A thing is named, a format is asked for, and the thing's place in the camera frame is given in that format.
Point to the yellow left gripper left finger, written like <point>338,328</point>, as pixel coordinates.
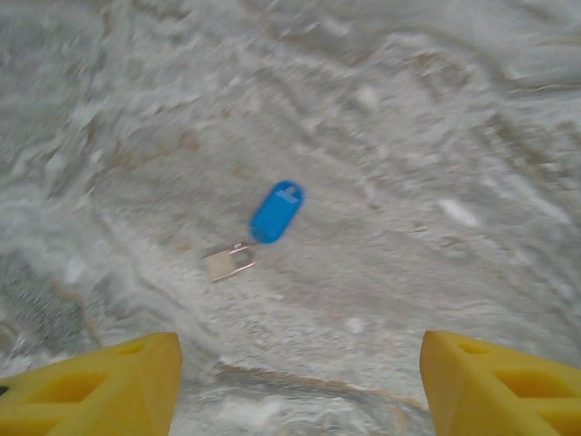
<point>91,390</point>

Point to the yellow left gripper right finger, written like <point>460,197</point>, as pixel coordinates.
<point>499,390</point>

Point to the blue oval key tag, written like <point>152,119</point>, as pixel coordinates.
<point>277,213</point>

